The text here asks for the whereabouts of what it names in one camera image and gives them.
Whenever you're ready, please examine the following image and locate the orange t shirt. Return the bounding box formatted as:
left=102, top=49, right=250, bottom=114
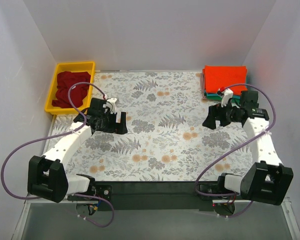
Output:
left=202, top=65, right=248, bottom=94

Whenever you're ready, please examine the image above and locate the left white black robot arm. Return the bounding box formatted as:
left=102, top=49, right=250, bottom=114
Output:
left=27, top=98, right=128, bottom=203

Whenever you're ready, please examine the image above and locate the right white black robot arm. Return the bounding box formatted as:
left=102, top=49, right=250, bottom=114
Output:
left=202, top=88, right=294, bottom=206

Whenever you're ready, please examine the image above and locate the folded green t shirt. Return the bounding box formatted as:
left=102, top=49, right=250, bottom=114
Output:
left=206, top=96, right=222, bottom=101

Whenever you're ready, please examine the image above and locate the folded teal t shirt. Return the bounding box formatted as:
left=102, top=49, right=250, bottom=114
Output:
left=205, top=93, right=241, bottom=99

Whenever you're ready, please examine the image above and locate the folded pink t shirt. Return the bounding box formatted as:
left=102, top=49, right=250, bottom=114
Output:
left=200, top=72, right=207, bottom=99

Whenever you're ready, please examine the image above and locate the floral patterned table mat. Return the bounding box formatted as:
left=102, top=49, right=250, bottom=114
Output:
left=65, top=72, right=252, bottom=181

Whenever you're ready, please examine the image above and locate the dark red t shirt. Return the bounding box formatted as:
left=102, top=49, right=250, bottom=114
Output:
left=51, top=71, right=91, bottom=109

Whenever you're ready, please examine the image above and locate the yellow plastic bin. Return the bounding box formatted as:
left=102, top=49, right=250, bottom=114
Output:
left=44, top=61, right=96, bottom=115

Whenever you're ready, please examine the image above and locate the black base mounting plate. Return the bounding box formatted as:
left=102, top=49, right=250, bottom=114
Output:
left=67, top=181, right=222, bottom=212

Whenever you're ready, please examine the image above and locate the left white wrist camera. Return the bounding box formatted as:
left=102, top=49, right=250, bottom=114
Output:
left=103, top=97, right=118, bottom=114

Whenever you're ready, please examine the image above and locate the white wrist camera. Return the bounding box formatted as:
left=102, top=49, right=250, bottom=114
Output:
left=217, top=87, right=234, bottom=108
left=103, top=97, right=118, bottom=114

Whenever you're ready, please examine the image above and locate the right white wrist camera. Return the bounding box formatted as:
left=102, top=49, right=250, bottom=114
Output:
left=217, top=87, right=234, bottom=108

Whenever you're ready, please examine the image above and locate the aluminium frame rail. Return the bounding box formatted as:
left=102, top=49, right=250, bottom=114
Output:
left=14, top=182, right=300, bottom=240

